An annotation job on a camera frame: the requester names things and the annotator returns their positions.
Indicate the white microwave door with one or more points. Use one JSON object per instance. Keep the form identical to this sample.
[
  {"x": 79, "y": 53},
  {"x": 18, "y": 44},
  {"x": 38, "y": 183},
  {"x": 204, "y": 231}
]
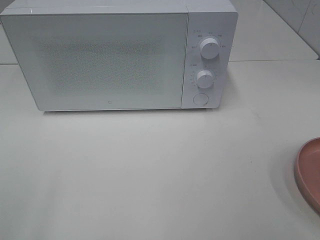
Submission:
[{"x": 101, "y": 62}]

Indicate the round white door button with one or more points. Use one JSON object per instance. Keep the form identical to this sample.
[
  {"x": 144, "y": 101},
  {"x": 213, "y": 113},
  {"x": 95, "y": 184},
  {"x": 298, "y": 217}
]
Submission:
[{"x": 201, "y": 99}]

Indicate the white microwave oven body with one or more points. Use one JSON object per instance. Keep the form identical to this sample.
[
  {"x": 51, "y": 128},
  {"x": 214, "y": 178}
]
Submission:
[{"x": 205, "y": 18}]

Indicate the lower white timer knob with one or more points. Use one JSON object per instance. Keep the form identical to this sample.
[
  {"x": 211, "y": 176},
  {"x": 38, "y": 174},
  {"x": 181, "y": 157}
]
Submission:
[{"x": 205, "y": 79}]

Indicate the upper white power knob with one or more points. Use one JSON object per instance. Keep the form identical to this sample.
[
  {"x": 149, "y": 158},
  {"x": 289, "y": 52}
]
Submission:
[{"x": 210, "y": 47}]

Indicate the pink round plate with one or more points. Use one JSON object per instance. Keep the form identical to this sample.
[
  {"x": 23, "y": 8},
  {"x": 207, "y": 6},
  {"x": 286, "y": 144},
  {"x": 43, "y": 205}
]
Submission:
[{"x": 307, "y": 173}]

